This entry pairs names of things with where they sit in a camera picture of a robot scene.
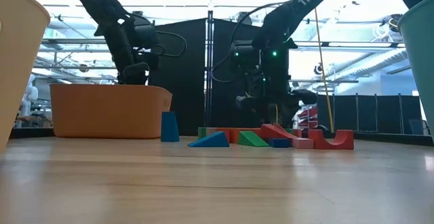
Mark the yellow plastic bin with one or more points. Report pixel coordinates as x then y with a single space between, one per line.
20 64

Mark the small blue cube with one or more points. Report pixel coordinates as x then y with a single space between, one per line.
278 143

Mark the black partition row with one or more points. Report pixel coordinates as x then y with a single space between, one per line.
366 115

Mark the red slanted block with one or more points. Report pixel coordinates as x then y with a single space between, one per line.
276 131

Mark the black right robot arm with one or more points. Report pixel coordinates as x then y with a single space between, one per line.
305 0

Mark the dark green arch block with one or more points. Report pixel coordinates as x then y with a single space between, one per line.
202 133

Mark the black table frame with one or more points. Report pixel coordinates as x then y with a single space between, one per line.
34 133

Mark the red long block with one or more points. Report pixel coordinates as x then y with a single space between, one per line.
225 134

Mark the red arch block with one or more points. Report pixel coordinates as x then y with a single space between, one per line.
317 142

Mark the teal plastic bin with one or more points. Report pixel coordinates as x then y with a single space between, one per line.
420 54

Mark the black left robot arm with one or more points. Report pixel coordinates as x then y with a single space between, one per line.
98 3

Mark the green wedge block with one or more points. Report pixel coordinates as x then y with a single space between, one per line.
251 140

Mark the orange plastic bin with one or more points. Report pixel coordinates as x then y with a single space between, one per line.
108 112

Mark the red rack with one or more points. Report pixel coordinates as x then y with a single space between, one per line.
308 118

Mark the orange block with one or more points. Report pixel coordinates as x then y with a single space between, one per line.
247 129

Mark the blue wedge block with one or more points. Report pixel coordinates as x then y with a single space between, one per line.
213 142

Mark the blue trapezoid block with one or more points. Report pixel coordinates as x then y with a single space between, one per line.
170 129

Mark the dark chair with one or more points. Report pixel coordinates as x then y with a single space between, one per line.
418 127

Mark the pink block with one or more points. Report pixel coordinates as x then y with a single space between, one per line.
302 143

